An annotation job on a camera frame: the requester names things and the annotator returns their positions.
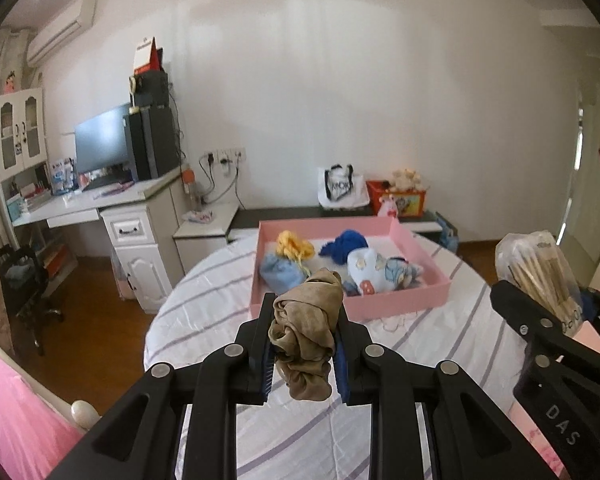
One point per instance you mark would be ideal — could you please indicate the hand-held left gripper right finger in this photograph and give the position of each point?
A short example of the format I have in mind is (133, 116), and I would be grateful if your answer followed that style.
(341, 370)

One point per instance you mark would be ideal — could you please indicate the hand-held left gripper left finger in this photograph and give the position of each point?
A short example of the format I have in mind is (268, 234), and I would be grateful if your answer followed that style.
(266, 360)

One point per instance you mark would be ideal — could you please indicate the bag of cotton swabs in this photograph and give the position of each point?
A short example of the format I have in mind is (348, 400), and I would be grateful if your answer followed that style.
(535, 270)

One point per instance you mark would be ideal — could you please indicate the beige scrunchie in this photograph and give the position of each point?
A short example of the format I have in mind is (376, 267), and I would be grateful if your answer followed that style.
(302, 330)

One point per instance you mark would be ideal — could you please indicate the pink box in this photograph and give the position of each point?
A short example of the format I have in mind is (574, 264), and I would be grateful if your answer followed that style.
(400, 305)

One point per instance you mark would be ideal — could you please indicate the light blue scrunchie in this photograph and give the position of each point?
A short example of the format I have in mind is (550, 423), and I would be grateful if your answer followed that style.
(280, 272)

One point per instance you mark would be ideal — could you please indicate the printed white blue baby cloth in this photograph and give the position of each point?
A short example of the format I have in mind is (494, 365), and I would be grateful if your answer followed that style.
(375, 270)

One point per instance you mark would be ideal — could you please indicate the yellow scrunchie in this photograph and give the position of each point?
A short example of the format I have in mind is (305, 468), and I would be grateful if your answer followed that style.
(292, 245)

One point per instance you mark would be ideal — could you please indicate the dark blue scrunchie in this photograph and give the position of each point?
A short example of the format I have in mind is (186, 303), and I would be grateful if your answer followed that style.
(347, 245)

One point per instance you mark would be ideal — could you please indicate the striped white tablecloth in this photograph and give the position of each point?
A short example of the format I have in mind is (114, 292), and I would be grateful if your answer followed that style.
(205, 310)

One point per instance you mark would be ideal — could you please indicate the white door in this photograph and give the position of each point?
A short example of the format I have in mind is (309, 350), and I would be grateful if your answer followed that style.
(595, 220)

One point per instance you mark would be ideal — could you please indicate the white low side cabinet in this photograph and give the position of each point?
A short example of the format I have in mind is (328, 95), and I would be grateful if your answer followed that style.
(215, 225)

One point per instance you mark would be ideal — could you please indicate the red toy box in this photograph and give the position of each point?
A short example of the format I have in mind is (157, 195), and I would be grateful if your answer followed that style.
(410, 205)

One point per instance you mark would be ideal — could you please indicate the black-top low bench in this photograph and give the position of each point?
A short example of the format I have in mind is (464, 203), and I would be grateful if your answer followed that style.
(280, 215)

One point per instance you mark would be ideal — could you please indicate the small printed packet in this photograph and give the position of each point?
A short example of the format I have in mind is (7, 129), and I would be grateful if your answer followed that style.
(198, 216)

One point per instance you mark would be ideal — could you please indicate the pink heart plush toy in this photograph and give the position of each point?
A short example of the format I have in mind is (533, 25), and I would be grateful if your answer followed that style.
(387, 206)

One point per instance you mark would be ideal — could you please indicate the cream plush toy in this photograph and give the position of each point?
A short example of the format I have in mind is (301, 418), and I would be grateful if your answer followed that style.
(405, 178)

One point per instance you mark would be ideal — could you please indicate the white tote bag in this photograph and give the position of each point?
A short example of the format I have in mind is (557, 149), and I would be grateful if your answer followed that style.
(342, 187)

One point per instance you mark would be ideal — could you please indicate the orange-capped bottle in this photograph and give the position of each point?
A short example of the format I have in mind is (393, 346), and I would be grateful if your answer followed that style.
(188, 176)

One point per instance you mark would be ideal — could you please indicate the white desk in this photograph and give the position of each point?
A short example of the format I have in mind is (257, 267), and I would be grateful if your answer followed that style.
(120, 195)

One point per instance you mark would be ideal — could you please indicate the black keyboard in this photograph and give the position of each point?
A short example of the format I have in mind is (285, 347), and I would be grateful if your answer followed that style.
(107, 181)

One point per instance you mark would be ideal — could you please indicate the black computer tower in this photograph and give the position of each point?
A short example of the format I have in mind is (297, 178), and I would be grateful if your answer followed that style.
(155, 142)

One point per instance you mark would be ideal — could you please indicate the black office chair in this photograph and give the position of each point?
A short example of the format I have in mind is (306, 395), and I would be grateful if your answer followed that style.
(25, 290)

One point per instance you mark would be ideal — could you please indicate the pink bedding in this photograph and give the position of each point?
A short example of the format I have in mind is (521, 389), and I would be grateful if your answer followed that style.
(20, 410)

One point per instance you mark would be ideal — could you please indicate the black computer monitor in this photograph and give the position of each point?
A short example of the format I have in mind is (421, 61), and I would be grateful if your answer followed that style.
(102, 142)

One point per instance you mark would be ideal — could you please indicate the blue white product box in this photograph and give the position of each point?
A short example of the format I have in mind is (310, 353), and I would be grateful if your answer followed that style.
(60, 175)

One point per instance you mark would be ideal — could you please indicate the stack of books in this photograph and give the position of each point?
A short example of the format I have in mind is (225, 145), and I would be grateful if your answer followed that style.
(30, 200)

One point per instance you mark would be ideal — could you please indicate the black speaker box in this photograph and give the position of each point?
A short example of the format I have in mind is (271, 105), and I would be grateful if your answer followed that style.
(152, 90)

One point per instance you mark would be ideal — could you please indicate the red white calendar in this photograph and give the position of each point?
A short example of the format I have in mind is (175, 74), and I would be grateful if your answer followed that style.
(142, 57)

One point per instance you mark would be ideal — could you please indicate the white glass-door cabinet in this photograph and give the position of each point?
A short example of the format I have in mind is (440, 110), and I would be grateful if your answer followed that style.
(20, 130)

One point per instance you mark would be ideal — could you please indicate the small doll figure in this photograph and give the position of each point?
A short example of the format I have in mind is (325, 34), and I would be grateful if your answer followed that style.
(11, 82)

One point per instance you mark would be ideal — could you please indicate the white air conditioner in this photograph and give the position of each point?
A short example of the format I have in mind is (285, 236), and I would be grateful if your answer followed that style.
(60, 32)

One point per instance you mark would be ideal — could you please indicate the white drawer pedestal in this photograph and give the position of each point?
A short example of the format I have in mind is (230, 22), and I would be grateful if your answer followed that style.
(145, 270)

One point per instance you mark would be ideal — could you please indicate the white bed frame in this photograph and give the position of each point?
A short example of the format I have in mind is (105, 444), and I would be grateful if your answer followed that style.
(82, 412)

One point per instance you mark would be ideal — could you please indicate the white wall sockets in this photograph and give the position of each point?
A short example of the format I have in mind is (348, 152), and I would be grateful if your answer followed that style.
(237, 152)

